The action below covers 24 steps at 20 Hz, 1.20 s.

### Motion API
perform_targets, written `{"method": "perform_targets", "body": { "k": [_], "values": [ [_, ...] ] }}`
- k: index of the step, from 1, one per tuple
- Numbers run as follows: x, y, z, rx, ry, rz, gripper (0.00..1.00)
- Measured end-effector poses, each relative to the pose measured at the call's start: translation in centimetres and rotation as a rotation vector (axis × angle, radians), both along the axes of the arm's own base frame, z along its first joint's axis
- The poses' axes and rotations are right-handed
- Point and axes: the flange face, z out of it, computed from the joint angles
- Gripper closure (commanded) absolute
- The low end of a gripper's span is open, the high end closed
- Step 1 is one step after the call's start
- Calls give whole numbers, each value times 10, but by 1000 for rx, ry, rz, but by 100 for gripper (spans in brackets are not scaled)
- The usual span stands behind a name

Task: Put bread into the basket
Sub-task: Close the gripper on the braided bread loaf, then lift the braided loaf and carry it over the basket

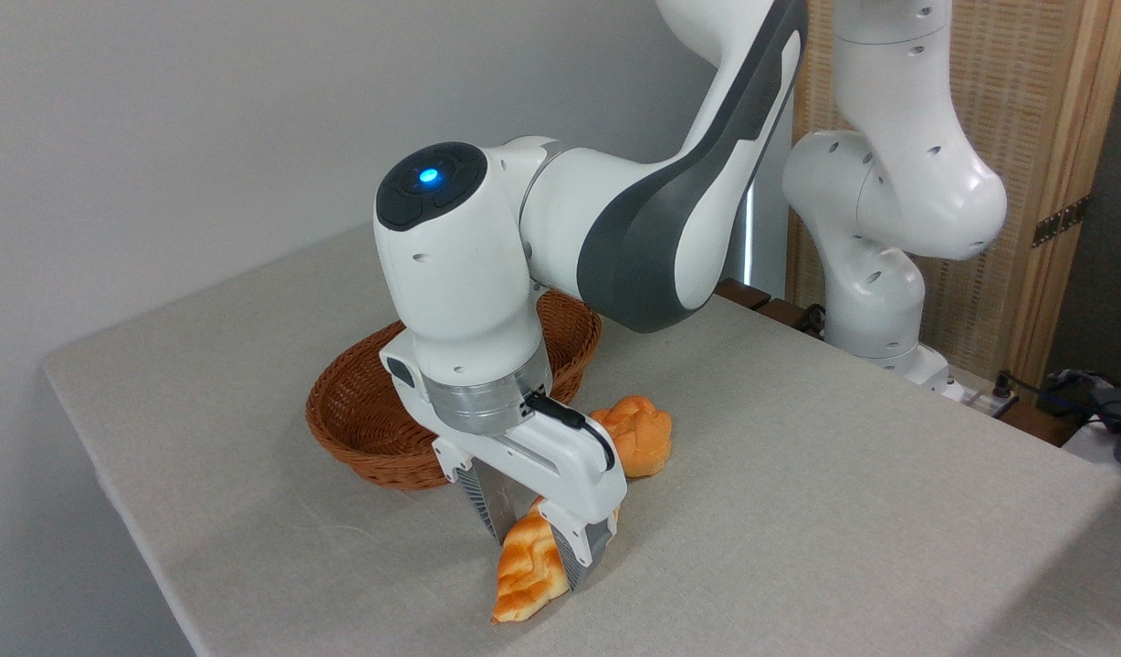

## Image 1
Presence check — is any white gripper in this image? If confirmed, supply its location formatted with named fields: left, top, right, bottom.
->
left=380, top=330, right=628, bottom=592

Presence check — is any long braided bread loaf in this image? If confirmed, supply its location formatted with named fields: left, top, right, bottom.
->
left=492, top=497, right=621, bottom=625

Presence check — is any round orange bread roll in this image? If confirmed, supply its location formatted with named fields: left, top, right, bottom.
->
left=590, top=395, right=673, bottom=478

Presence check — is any brown wicker basket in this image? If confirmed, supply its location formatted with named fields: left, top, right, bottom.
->
left=306, top=290, right=603, bottom=491

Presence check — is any grey tablecloth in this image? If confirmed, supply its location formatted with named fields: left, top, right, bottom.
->
left=40, top=224, right=1121, bottom=657

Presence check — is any brown wooden block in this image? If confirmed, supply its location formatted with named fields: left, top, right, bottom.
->
left=711, top=278, right=826, bottom=339

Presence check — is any dark grey cloth bundle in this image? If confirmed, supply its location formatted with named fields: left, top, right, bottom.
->
left=1044, top=365, right=1121, bottom=473

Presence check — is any metal screen hinge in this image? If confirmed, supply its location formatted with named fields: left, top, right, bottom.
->
left=1032, top=196, right=1091, bottom=249

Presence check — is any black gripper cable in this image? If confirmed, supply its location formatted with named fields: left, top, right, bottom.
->
left=524, top=391, right=616, bottom=473

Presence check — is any black power cable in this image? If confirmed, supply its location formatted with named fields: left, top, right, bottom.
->
left=991, top=370, right=1109, bottom=413

